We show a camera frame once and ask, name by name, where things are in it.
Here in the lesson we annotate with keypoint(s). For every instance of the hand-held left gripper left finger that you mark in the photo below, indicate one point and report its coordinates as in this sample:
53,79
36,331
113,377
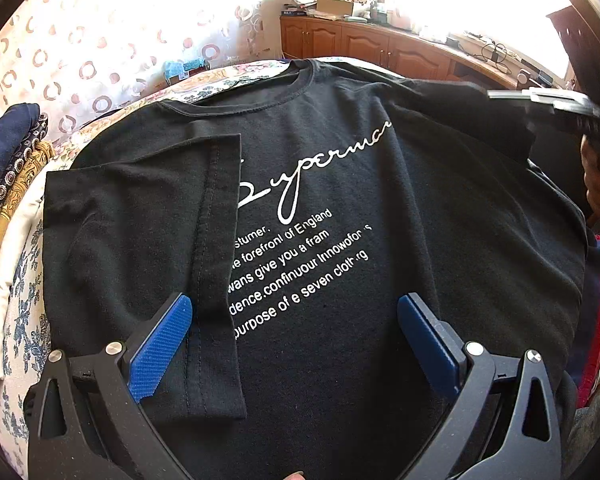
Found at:
160,345

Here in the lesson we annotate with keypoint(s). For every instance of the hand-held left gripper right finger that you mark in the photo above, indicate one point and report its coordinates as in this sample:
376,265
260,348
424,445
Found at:
430,345

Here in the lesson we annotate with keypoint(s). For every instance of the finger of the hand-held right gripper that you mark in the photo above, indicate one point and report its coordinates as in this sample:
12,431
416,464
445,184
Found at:
507,95

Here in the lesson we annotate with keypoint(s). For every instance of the black printed t-shirt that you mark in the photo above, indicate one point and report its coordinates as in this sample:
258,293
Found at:
355,160

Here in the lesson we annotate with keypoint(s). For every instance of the stack of folded clothes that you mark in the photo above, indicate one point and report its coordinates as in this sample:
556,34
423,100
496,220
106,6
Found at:
2,240

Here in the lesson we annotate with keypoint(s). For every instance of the blue floral bed cover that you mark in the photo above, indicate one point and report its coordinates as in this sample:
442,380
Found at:
25,340

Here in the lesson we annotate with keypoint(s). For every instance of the wooden cabinet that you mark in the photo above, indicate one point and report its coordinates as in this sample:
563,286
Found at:
380,45

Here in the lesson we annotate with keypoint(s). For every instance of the cardboard box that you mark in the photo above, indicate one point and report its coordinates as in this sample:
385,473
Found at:
334,7

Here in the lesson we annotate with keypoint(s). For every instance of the folded navy patterned garment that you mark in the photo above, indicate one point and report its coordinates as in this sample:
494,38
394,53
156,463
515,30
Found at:
15,185

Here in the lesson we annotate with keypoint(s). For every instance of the light blue cloth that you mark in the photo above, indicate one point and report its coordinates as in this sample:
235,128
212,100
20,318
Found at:
182,69

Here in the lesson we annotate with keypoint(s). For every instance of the white circle-patterned curtain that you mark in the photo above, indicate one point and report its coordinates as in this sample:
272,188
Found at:
105,35

